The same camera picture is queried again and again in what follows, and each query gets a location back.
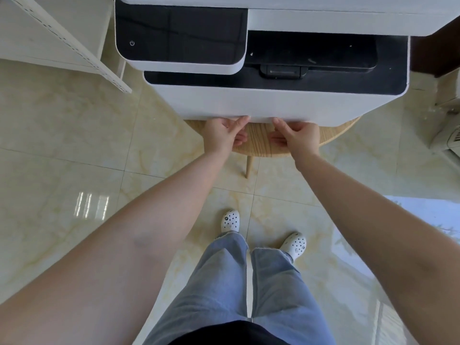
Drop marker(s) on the person's left hand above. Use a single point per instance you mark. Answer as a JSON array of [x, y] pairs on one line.
[[217, 134]]

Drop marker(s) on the person's left thumb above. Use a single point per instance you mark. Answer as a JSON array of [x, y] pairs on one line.
[[239, 124]]

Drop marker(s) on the round wooden table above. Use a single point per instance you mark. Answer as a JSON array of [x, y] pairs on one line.
[[258, 140]]

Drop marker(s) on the person's right hand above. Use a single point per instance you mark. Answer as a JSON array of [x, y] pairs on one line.
[[303, 138]]

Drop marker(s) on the white multifunction printer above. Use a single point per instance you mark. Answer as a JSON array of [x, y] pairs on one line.
[[273, 100]]

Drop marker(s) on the person's left forearm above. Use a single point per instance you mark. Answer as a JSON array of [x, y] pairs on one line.
[[125, 247]]

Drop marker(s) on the white right clog shoe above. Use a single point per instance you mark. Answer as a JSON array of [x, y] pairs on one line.
[[294, 246]]

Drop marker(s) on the white metal shelf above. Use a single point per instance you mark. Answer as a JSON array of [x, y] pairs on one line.
[[54, 35]]

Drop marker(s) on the person's right forearm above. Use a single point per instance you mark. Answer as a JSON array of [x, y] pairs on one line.
[[377, 229]]

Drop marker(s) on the dark brown wooden furniture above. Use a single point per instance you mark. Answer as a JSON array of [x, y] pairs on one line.
[[435, 50]]

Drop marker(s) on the light blue jeans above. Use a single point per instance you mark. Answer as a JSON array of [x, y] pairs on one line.
[[215, 301]]

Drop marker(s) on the black shirt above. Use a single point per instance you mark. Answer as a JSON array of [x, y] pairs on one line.
[[230, 334]]

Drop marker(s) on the white air conditioner unit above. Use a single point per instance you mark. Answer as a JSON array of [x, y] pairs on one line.
[[449, 136]]

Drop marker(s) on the person's right thumb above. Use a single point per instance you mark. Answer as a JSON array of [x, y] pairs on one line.
[[282, 126]]

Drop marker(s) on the white left clog shoe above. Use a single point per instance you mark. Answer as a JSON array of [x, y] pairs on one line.
[[230, 220]]

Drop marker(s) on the white clog shoe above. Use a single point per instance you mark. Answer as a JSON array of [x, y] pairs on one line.
[[230, 220], [294, 246]]

